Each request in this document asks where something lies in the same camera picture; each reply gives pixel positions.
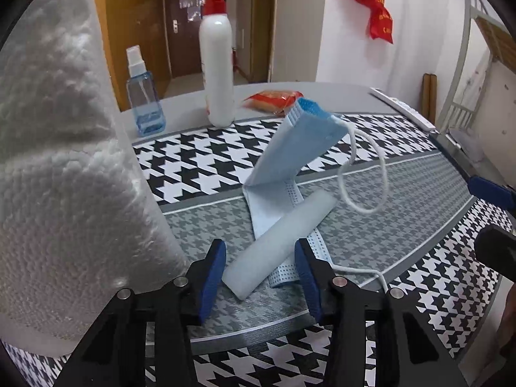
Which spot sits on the wooden sticks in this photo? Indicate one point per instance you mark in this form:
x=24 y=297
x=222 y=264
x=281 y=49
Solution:
x=428 y=96

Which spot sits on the red fire extinguisher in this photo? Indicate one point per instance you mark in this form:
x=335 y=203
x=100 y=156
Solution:
x=234 y=58

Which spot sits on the red snack packet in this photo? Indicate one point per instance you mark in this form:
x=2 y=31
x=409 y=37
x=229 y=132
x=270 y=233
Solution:
x=274 y=98

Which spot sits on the blue face mask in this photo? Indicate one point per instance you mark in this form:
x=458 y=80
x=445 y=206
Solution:
x=294 y=149

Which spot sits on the wooden wardrobe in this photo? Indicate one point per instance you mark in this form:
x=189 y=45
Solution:
x=133 y=16

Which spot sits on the houndstooth tablecloth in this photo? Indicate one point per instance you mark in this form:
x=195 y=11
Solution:
x=403 y=193

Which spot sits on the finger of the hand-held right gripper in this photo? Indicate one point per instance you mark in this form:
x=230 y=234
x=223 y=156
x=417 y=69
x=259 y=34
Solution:
x=490 y=191
x=498 y=256

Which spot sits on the dark brown door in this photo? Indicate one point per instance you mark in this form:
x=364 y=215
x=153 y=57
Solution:
x=181 y=44

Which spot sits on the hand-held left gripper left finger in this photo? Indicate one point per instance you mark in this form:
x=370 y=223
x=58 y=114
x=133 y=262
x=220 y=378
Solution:
x=213 y=274

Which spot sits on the white pump bottle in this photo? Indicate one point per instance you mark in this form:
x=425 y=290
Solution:
x=217 y=68

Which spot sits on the blue spray bottle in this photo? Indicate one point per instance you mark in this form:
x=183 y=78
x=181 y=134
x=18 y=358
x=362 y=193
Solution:
x=145 y=105

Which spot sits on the white foam strip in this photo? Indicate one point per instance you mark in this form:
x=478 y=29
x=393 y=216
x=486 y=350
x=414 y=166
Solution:
x=278 y=242

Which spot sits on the red hanging bag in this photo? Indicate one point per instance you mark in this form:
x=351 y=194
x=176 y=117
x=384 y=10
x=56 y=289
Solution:
x=375 y=4

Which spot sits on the wooden side door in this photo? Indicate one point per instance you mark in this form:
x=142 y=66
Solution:
x=271 y=28

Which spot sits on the white metal bunk bed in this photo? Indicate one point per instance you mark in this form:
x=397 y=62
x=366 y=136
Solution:
x=467 y=28

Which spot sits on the white paper towel roll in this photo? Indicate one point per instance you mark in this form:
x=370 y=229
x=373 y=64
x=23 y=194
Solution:
x=60 y=149

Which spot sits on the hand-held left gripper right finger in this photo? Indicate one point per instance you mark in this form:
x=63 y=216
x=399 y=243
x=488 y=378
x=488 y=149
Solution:
x=308 y=278

